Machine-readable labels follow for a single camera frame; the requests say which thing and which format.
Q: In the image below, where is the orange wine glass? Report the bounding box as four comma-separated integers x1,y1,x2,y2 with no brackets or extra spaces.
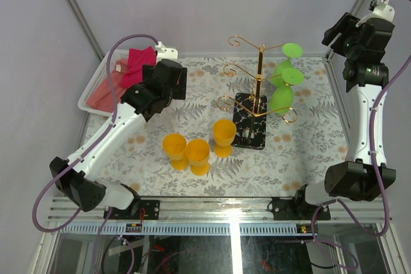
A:
213,119,236,158
162,133,189,171
186,139,211,176

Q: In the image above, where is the green plastic wine glass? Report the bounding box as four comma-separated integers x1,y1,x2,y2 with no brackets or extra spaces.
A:
269,67,304,114

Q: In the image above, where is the gold wine glass rack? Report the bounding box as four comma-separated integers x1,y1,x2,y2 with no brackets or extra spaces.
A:
216,35,298,150

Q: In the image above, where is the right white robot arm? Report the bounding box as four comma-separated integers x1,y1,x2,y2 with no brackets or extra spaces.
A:
292,13,396,219

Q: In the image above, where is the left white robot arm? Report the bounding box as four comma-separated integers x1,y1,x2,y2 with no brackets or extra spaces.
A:
49,59,188,219

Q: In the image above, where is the magenta cloth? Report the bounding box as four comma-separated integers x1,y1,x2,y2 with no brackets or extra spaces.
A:
120,47,157,89

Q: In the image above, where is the white plastic basket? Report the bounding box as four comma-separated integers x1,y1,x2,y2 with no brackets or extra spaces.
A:
78,49,130,117

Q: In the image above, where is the floral table mat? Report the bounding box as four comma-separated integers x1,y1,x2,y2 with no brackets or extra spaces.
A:
97,57,348,197

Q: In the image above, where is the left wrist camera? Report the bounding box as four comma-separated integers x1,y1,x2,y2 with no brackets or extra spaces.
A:
155,41,179,62

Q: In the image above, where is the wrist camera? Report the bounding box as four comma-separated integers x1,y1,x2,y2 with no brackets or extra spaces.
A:
155,41,179,62
356,0,395,28

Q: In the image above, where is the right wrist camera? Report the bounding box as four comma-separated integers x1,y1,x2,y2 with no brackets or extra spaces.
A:
356,0,395,28

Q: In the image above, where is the aluminium front rail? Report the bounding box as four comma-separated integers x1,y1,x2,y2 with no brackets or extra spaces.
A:
47,197,384,223

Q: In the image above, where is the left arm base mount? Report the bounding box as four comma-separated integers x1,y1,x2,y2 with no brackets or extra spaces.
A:
103,194,161,221

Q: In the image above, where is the blue cable duct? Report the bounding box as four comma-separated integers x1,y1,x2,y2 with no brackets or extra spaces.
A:
61,223,310,236

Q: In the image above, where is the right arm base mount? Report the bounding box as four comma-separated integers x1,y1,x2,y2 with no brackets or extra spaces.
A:
267,187,317,221

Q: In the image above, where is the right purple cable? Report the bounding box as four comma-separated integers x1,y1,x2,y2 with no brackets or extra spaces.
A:
308,0,411,271

